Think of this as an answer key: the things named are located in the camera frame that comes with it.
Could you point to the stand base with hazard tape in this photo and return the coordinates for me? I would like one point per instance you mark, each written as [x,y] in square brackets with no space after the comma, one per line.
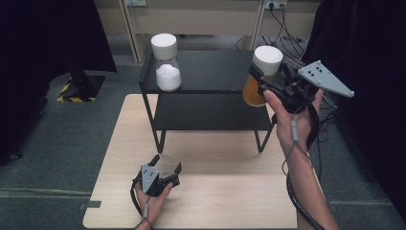
[81,87]

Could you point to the person's right hand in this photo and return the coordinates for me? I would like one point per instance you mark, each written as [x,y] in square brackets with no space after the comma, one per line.
[293,127]

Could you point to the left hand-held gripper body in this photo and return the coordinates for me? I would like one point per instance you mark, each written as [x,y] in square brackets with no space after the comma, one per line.
[150,180]

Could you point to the black two-tier shelf rack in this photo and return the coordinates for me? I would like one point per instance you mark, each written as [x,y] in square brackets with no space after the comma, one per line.
[207,73]

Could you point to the white wall socket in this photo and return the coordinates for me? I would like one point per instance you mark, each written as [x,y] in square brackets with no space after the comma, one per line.
[275,4]
[137,2]

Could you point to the jar of orange powder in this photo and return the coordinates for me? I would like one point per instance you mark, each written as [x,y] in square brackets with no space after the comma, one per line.
[260,73]

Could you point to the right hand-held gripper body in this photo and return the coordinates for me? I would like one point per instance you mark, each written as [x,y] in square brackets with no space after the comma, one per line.
[319,76]

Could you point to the grey tape piece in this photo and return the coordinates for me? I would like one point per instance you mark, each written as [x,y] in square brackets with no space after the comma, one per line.
[92,204]

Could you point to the jar of white powder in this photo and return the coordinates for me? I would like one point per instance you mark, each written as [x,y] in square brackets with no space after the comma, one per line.
[167,67]

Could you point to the person's left hand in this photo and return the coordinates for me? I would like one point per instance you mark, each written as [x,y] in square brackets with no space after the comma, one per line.
[156,201]

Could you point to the black curtain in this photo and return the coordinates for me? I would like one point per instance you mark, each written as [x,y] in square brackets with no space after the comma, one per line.
[373,64]
[41,64]

